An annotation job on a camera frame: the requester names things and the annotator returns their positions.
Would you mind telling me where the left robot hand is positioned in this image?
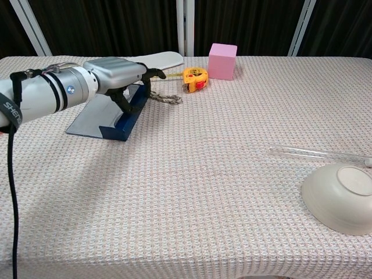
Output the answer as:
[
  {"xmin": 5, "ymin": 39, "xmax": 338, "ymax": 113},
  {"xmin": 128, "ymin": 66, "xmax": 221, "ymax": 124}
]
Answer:
[{"xmin": 83, "ymin": 56, "xmax": 167, "ymax": 115}]

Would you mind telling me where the black curtain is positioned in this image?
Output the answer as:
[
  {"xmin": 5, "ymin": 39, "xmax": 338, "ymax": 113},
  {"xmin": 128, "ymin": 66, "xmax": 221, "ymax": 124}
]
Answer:
[{"xmin": 0, "ymin": 0, "xmax": 372, "ymax": 59}]

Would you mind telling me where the white shoe insole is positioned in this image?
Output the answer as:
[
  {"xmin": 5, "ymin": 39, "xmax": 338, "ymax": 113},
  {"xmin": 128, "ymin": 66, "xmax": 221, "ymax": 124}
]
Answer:
[{"xmin": 127, "ymin": 51, "xmax": 184, "ymax": 72}]

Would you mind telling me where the yellow tape measure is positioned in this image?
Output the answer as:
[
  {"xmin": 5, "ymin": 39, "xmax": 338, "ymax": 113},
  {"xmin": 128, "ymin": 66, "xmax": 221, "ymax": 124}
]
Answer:
[{"xmin": 151, "ymin": 67, "xmax": 210, "ymax": 94}]

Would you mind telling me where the pink cube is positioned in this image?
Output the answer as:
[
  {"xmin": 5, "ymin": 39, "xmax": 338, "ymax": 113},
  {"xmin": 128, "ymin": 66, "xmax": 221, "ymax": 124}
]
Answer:
[{"xmin": 208, "ymin": 42, "xmax": 238, "ymax": 81}]

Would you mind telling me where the pink white woven tablecloth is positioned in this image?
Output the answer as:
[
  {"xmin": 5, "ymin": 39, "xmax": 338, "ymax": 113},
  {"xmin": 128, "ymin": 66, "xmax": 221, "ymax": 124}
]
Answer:
[{"xmin": 0, "ymin": 55, "xmax": 372, "ymax": 279}]

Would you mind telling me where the clear glass test tube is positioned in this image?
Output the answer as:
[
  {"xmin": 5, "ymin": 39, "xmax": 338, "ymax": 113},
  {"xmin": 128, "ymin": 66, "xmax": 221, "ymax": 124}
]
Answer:
[{"xmin": 268, "ymin": 145, "xmax": 372, "ymax": 169}]

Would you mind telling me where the beige upturned bowl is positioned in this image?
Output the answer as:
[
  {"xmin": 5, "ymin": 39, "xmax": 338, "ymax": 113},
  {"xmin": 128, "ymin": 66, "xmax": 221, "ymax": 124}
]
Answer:
[{"xmin": 301, "ymin": 162, "xmax": 372, "ymax": 236}]

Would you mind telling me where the braided beige rope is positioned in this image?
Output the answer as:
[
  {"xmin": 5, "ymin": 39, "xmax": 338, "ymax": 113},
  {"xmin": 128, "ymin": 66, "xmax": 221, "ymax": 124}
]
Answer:
[{"xmin": 148, "ymin": 90, "xmax": 184, "ymax": 106}]

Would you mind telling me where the white frame post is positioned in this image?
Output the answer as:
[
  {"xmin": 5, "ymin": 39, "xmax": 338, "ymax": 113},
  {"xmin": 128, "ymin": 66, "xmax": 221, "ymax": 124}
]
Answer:
[
  {"xmin": 176, "ymin": 0, "xmax": 195, "ymax": 57},
  {"xmin": 10, "ymin": 0, "xmax": 53, "ymax": 56},
  {"xmin": 287, "ymin": 0, "xmax": 317, "ymax": 57}
]

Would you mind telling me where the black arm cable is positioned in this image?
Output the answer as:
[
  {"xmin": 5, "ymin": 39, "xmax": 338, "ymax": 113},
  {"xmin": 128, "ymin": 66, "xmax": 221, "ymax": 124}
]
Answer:
[{"xmin": 7, "ymin": 69, "xmax": 27, "ymax": 279}]

